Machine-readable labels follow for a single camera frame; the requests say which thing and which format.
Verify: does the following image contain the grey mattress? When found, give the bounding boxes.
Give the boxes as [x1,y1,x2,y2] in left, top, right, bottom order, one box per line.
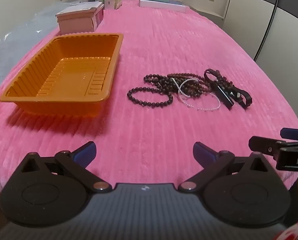
[0,0,73,100]

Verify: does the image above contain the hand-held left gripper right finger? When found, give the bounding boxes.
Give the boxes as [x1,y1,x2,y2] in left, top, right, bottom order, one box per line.
[178,141,271,193]

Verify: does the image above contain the gold case black strap watch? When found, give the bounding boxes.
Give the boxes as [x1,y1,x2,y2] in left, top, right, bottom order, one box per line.
[204,68,236,110]

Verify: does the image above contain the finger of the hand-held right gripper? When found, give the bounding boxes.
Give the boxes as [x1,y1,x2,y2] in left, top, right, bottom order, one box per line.
[248,136,283,160]
[280,127,298,143]

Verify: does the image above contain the white bedside table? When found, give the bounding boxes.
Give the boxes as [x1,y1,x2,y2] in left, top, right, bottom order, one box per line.
[196,6,226,27]

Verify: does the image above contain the white wardrobe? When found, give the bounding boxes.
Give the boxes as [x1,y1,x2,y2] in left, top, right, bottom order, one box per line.
[224,0,298,122]

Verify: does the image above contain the brown bead necklace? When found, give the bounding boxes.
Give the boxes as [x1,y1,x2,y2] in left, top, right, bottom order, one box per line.
[168,71,233,98]

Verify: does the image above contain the red white clothing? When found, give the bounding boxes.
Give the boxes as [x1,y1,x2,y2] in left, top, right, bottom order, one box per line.
[274,219,298,240]

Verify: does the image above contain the white pearl bracelet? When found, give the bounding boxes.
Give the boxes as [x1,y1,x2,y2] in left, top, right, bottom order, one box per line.
[172,78,198,97]

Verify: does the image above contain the black strap wristwatch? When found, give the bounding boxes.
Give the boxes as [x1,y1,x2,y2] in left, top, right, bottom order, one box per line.
[225,85,253,109]

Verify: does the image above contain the pink ribbed blanket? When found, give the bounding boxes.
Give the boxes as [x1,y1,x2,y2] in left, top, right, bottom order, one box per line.
[0,0,298,197]

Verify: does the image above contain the thin white bead chain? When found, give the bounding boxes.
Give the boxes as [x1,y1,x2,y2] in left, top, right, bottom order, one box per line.
[178,92,221,111]

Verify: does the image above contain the orange plastic tray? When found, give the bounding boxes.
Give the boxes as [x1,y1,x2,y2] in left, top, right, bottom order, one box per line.
[0,32,124,117]

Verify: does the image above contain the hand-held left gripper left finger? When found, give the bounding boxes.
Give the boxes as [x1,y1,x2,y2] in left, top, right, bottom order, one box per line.
[20,141,112,193]

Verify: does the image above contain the small dark bead bracelet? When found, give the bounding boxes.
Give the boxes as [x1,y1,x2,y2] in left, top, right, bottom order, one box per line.
[127,87,174,107]

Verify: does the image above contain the long white box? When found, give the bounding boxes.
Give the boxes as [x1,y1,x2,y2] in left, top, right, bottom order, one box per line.
[139,0,187,13]

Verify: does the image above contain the white green carton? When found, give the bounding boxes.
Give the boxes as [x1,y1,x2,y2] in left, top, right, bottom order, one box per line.
[101,0,117,10]

